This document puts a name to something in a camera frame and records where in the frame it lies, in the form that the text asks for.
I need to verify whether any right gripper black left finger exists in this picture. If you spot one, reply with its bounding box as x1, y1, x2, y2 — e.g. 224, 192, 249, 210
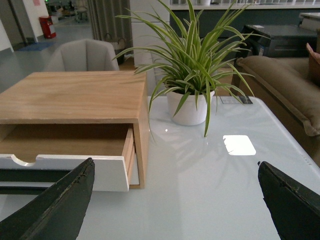
0, 158, 95, 240

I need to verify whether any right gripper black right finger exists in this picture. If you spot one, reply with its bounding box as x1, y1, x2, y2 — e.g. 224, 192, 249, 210
258, 161, 320, 240

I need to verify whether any white front wooden drawer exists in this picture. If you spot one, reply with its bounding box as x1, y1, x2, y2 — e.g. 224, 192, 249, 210
0, 124, 137, 193

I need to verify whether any wooden drawer cabinet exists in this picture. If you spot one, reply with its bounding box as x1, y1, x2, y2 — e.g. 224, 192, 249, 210
0, 71, 150, 189

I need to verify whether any brown cushioned sofa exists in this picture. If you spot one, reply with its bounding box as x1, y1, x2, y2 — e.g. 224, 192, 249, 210
232, 55, 320, 164

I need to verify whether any black label sticker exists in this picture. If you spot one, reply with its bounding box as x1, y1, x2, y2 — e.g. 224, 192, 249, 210
220, 95, 253, 105

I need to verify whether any white plant pot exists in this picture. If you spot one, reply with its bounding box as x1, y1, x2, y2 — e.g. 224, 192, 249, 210
166, 91, 209, 126

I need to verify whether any grey upholstered chair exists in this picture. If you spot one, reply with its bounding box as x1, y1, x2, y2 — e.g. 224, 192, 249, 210
43, 39, 119, 72

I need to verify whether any dark appliance box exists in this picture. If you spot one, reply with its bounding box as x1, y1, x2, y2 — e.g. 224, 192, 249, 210
242, 25, 318, 58

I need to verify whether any green spider plant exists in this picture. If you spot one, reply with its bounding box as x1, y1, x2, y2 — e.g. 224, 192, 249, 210
111, 0, 271, 138

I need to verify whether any red bin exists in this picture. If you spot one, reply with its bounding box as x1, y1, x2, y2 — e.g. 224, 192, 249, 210
38, 16, 57, 39

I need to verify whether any black metal drawer handle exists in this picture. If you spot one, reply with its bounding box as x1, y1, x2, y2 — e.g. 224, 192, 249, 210
0, 169, 71, 195

